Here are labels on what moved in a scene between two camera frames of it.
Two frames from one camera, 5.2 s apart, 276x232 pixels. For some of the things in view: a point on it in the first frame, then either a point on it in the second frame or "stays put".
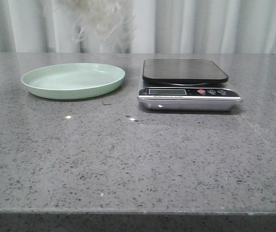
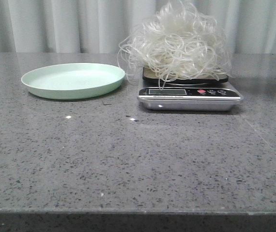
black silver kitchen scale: x=187 y=84 stays put
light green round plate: x=73 y=81 stays put
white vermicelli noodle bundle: x=112 y=22 → x=175 y=42
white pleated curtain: x=162 y=27 stays put
